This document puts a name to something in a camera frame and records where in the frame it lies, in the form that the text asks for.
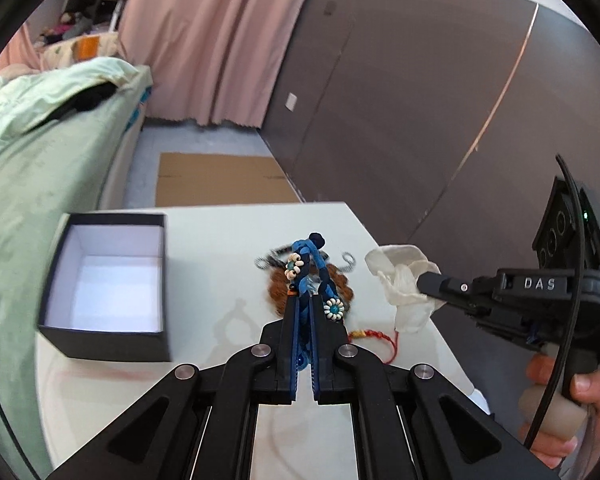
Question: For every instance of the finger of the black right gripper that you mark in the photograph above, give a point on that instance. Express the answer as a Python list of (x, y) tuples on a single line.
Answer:
[(449, 290)]

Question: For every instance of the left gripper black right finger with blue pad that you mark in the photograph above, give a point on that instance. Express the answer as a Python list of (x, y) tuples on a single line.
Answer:
[(411, 423)]

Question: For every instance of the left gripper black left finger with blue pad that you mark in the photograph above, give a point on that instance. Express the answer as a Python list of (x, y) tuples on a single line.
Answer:
[(197, 424)]

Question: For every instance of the black jewelry box white interior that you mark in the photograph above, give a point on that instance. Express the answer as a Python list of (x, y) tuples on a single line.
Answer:
[(104, 296)]

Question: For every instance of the person's right hand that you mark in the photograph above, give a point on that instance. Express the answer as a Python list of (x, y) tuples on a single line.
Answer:
[(572, 426)]

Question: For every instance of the dark brown wardrobe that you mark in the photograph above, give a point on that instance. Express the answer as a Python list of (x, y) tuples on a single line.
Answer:
[(439, 122)]

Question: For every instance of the flat brown cardboard sheet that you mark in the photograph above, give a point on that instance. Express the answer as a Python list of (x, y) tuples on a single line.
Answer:
[(213, 180)]

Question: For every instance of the green bed sheet mattress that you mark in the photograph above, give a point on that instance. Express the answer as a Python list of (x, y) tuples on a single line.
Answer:
[(61, 166)]

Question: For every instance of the pink curtain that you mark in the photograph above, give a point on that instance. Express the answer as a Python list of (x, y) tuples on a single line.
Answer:
[(212, 61)]

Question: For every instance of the light green duvet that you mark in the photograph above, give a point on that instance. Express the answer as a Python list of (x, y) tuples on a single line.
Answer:
[(28, 101)]

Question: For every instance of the patterned pillow orange patch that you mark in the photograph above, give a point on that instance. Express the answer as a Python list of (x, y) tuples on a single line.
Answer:
[(80, 49)]

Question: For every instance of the stuffed toys pile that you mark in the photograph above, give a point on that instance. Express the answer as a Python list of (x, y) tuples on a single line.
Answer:
[(69, 26)]

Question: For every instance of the silver chain keyring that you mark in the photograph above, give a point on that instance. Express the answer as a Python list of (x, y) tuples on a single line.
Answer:
[(349, 262)]

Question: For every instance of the white wall socket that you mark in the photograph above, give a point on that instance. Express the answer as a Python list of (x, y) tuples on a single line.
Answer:
[(291, 101)]

